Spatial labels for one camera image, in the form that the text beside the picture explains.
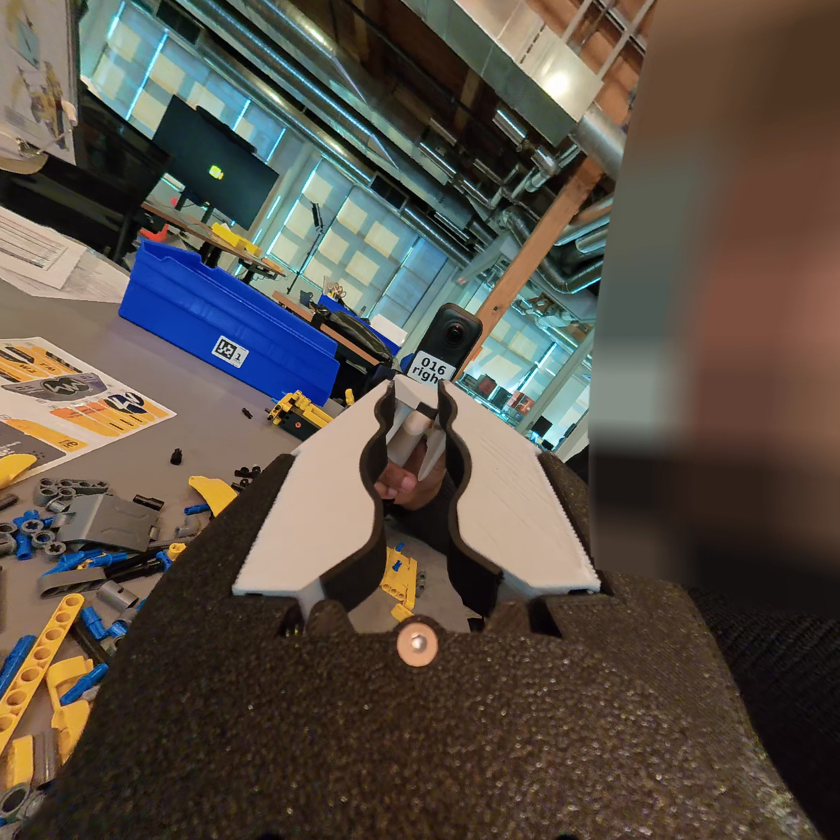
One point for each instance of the black computer monitor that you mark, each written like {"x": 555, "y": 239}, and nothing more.
{"x": 210, "y": 157}

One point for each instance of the black light stand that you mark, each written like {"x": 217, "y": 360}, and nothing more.
{"x": 313, "y": 229}

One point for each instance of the wooden pillar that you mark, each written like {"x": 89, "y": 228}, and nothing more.
{"x": 544, "y": 243}

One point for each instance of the long yellow toy beam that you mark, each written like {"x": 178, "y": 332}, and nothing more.
{"x": 39, "y": 656}

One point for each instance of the blue plastic bin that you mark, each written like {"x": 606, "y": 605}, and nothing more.
{"x": 197, "y": 308}

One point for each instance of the toy sticker sheet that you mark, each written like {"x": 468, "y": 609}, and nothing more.
{"x": 72, "y": 394}

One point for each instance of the yellow toy frame blue pins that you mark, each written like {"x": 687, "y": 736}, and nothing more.
{"x": 397, "y": 577}

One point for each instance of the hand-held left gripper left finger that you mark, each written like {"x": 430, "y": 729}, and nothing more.
{"x": 308, "y": 499}

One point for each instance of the pile of small toy parts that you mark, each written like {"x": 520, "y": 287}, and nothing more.
{"x": 79, "y": 584}

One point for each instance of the large black screen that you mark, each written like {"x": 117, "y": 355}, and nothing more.
{"x": 98, "y": 177}

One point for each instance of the black bag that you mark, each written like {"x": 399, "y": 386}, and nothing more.
{"x": 348, "y": 334}

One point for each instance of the yellow curved toy panel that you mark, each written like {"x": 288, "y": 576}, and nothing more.
{"x": 14, "y": 469}
{"x": 213, "y": 492}

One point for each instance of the toy instruction booklet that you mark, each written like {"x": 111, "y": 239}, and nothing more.
{"x": 33, "y": 72}

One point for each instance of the yellow box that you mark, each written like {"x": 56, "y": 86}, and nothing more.
{"x": 233, "y": 237}

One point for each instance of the grey toy panel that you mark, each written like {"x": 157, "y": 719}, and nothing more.
{"x": 115, "y": 522}

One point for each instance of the person's right hand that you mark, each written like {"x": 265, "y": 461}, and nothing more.
{"x": 396, "y": 484}

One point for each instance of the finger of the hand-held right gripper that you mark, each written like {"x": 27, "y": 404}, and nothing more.
{"x": 410, "y": 400}
{"x": 433, "y": 453}

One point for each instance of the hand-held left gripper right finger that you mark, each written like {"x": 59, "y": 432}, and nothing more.
{"x": 518, "y": 512}

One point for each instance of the yellow black toy assembly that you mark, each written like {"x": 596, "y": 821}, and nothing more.
{"x": 298, "y": 413}

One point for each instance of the metal ventilation duct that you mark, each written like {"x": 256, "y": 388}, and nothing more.
{"x": 499, "y": 72}

